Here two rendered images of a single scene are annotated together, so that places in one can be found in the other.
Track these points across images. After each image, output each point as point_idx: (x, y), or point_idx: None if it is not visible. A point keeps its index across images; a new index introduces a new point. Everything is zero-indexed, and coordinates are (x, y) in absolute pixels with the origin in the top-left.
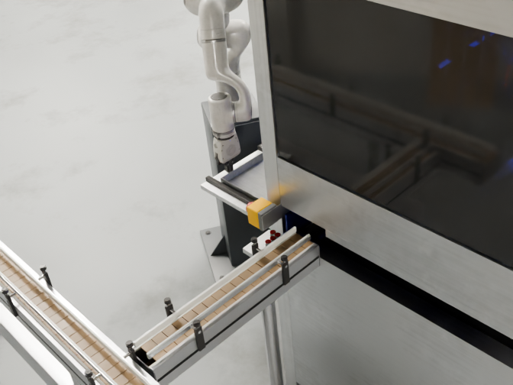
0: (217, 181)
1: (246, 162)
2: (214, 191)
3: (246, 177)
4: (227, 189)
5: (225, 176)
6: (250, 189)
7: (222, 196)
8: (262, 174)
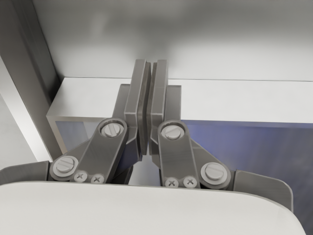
0: (30, 84)
1: (297, 127)
2: (3, 84)
3: (207, 129)
4: (51, 159)
5: (87, 119)
6: (152, 177)
7: (26, 134)
8: (271, 161)
